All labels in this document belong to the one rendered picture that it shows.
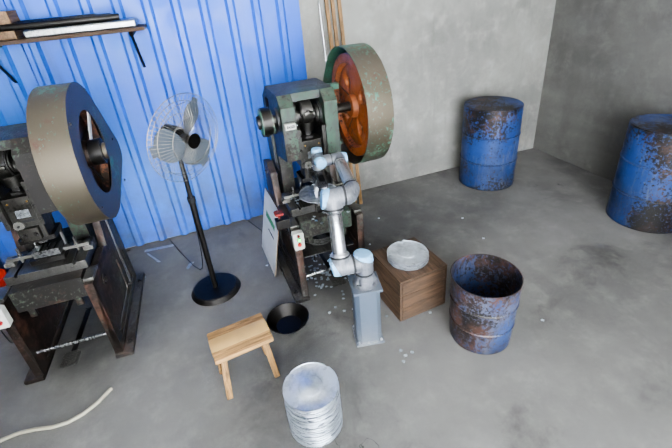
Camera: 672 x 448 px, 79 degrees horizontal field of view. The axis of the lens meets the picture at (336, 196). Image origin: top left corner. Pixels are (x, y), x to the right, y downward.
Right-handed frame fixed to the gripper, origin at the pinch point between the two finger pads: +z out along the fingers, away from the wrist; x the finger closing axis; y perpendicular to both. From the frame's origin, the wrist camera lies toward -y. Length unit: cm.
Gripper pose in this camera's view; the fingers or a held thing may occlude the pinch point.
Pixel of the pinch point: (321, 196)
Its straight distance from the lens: 286.5
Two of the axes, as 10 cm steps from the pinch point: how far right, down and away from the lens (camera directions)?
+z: 0.7, 8.9, 4.6
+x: -9.3, 2.2, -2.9
